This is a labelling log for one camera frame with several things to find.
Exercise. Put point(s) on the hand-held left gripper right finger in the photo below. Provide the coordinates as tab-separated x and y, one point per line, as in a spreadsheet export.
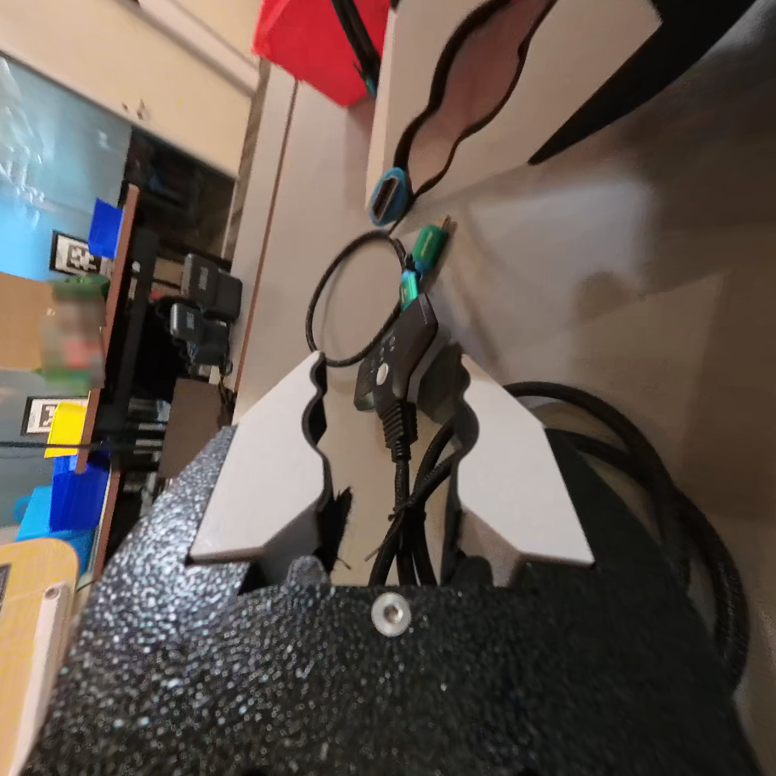
521	485

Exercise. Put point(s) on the brown cardboard box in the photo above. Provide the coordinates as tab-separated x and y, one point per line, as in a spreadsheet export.
21	321

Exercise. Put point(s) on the small blue bin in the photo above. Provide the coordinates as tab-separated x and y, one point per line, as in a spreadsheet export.
106	227

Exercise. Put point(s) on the brown panel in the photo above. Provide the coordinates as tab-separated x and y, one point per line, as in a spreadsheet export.
194	424

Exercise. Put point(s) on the printed marker tag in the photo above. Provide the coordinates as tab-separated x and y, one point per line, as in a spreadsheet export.
37	415
76	257

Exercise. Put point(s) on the yellow bin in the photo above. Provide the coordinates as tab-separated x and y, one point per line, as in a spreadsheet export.
65	429

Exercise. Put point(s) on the dark shelf rack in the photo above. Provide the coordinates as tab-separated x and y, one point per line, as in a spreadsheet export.
121	291

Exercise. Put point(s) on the pale yellow box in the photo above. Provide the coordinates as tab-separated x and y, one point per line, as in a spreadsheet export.
30	636

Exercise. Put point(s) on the large blue bin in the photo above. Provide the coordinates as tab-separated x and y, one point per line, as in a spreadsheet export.
73	503

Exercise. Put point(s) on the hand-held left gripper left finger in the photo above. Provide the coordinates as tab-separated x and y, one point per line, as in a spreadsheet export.
267	473

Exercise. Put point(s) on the black HDMI switch box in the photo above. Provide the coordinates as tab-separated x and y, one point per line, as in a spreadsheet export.
400	345

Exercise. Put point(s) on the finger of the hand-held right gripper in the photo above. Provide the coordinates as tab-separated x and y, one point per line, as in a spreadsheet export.
406	79
564	79

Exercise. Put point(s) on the black power adapter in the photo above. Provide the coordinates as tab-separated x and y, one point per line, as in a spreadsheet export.
186	321
212	344
229	297
200	277

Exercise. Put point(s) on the red plastic bin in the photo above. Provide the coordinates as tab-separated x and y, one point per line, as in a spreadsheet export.
303	48

